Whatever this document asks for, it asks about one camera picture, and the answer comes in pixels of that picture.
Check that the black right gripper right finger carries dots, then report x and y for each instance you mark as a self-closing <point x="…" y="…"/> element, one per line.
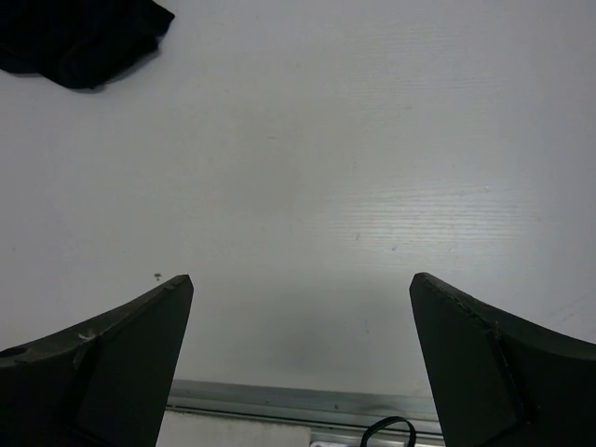
<point x="498" y="379"/>

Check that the aluminium table frame rail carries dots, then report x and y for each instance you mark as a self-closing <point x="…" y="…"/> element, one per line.
<point x="334" y="418"/>

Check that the black t-shirt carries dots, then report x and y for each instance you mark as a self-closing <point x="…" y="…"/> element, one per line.
<point x="80" y="44"/>

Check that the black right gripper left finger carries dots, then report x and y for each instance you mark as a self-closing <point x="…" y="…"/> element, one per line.
<point x="102" y="382"/>

